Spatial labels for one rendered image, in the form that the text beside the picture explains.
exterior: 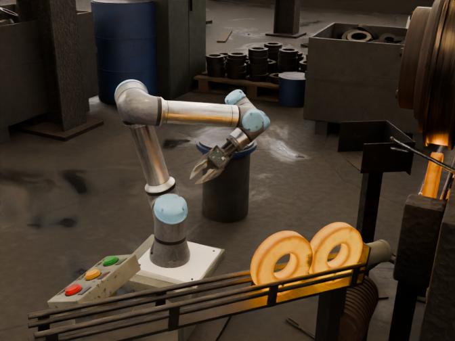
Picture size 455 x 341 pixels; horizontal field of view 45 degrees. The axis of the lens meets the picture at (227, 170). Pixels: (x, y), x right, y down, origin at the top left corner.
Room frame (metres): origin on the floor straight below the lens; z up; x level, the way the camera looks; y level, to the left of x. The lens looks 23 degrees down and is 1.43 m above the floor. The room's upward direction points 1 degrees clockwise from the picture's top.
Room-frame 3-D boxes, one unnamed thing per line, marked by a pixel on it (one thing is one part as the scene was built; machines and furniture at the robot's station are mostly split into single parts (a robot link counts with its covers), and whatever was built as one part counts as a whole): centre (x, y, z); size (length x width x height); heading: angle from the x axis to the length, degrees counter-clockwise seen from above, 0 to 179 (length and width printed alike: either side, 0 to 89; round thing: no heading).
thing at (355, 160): (2.06, -0.59, 0.36); 0.26 x 0.20 x 0.72; 9
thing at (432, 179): (1.50, -0.61, 0.75); 0.18 x 0.03 x 0.18; 155
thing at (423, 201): (1.28, -0.52, 0.68); 0.11 x 0.08 x 0.24; 64
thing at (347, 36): (4.27, -1.20, 0.39); 1.03 x 0.83 x 0.79; 68
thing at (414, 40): (1.54, -0.52, 1.11); 0.28 x 0.06 x 0.28; 154
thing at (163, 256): (1.75, 0.21, 0.37); 0.15 x 0.15 x 0.10
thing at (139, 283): (1.75, 0.21, 0.28); 0.32 x 0.32 x 0.04; 70
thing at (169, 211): (1.76, 0.20, 0.49); 0.13 x 0.12 x 0.14; 15
